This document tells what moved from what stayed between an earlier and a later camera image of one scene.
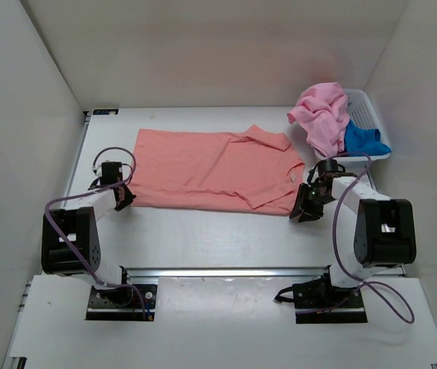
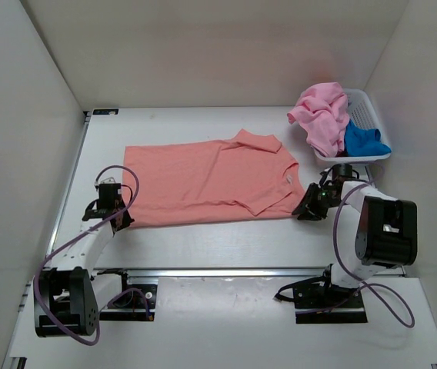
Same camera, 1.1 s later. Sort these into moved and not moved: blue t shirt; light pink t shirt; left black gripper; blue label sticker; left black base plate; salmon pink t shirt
Moved: salmon pink t shirt; left black gripper
Not moved: left black base plate; blue t shirt; light pink t shirt; blue label sticker
